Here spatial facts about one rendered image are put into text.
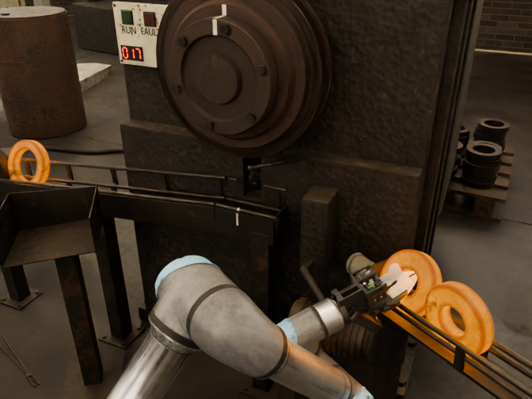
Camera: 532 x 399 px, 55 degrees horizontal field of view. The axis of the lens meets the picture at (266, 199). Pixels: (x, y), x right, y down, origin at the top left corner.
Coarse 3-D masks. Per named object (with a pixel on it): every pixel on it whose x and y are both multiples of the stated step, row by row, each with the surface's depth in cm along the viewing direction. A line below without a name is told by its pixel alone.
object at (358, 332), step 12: (300, 300) 141; (312, 300) 141; (336, 336) 133; (348, 336) 132; (360, 336) 131; (372, 336) 139; (324, 348) 136; (336, 348) 134; (348, 348) 132; (360, 348) 131; (360, 360) 136; (300, 396) 150
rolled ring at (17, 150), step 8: (16, 144) 189; (24, 144) 187; (32, 144) 185; (40, 144) 187; (16, 152) 189; (24, 152) 191; (32, 152) 185; (40, 152) 184; (8, 160) 191; (16, 160) 190; (40, 160) 184; (48, 160) 186; (8, 168) 191; (16, 168) 191; (40, 168) 184; (48, 168) 186; (16, 176) 189; (40, 176) 184
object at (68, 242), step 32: (32, 192) 157; (64, 192) 159; (96, 192) 157; (0, 224) 146; (32, 224) 162; (64, 224) 163; (96, 224) 152; (0, 256) 144; (32, 256) 148; (64, 256) 147; (64, 288) 160; (96, 352) 176; (96, 384) 181
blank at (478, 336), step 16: (432, 288) 108; (448, 288) 104; (464, 288) 103; (432, 304) 109; (448, 304) 105; (464, 304) 101; (480, 304) 100; (432, 320) 111; (448, 320) 109; (464, 320) 102; (480, 320) 98; (464, 336) 103; (480, 336) 99; (480, 352) 101
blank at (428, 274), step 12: (408, 252) 120; (420, 252) 118; (384, 264) 125; (408, 264) 119; (420, 264) 116; (432, 264) 115; (420, 276) 116; (432, 276) 113; (420, 288) 115; (408, 300) 117; (420, 300) 114; (420, 312) 114
